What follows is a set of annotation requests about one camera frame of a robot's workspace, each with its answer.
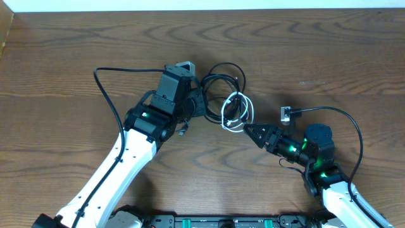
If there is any black USB cable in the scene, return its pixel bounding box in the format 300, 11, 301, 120
200, 61, 247, 125

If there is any white USB cable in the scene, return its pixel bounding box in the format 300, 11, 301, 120
220, 91, 255, 134

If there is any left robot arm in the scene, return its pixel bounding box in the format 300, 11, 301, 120
33, 61, 206, 227

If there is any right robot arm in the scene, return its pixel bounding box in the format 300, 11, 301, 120
243, 123, 392, 227

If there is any wooden side panel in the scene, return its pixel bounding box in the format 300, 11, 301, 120
0, 0, 15, 55

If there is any right camera black cable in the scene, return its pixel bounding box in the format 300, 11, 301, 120
287, 106, 387, 228

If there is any camera black cable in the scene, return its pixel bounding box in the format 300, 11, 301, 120
287, 106, 387, 228
70, 66, 166, 228

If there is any left camera black cable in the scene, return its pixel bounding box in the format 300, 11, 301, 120
70, 66, 166, 228

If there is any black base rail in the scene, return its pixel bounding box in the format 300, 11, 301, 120
104, 214, 323, 228

